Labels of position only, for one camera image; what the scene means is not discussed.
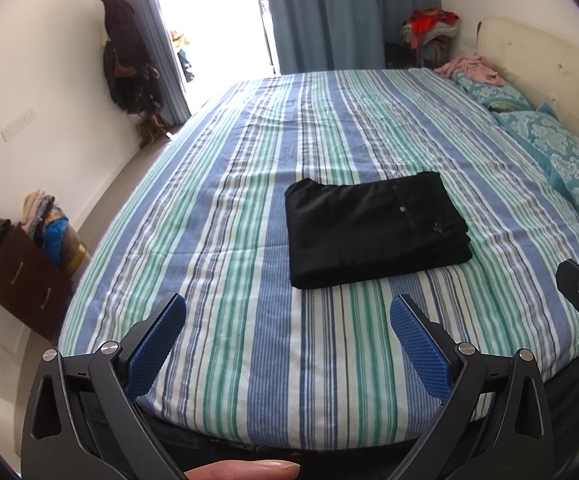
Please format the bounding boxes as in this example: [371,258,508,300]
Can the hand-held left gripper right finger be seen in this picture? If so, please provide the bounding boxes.
[390,294,555,480]

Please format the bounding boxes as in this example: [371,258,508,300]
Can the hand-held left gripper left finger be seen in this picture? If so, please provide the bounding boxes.
[20,291,187,480]

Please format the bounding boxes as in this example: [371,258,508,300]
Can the black pants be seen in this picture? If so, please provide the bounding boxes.
[284,171,473,290]

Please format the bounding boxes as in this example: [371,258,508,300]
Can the person's left hand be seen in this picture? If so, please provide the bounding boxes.
[184,461,301,480]

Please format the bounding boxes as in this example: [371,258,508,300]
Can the yellow box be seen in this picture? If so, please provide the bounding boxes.
[62,232,88,276]

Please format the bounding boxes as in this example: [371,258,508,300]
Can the striped bed cover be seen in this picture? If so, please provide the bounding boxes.
[57,67,579,452]

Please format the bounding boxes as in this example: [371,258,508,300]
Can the teal patterned pillow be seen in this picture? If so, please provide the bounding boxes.
[450,71,535,113]
[492,102,579,227]

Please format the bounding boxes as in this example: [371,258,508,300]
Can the brown drawer cabinet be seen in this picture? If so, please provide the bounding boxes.
[0,222,76,344]

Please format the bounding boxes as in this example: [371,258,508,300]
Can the blue cloth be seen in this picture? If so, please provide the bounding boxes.
[43,215,71,266]

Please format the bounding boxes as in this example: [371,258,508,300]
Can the pile of light clothes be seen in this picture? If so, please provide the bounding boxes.
[21,189,70,241]

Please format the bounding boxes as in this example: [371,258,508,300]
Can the brown boots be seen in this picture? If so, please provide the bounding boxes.
[137,112,173,150]

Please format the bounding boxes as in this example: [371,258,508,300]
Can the cream headboard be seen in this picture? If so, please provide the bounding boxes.
[475,16,579,161]

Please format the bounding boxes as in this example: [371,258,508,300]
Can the pink cloth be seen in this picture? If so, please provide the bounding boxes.
[434,54,508,87]

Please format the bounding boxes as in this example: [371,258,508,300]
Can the hanging dark clothes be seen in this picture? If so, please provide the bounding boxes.
[100,0,166,115]

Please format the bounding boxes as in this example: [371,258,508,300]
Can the small items at window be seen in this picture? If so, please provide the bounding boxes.
[170,30,196,84]

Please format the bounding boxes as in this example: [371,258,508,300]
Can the dark stand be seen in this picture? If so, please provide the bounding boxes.
[384,40,451,70]

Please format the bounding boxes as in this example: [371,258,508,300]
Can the pile of red clothes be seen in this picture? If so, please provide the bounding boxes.
[400,7,461,51]

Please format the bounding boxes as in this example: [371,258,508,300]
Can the window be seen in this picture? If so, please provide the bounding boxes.
[147,0,277,111]

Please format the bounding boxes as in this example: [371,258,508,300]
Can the white wall switch plate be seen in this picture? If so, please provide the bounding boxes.
[0,107,38,144]

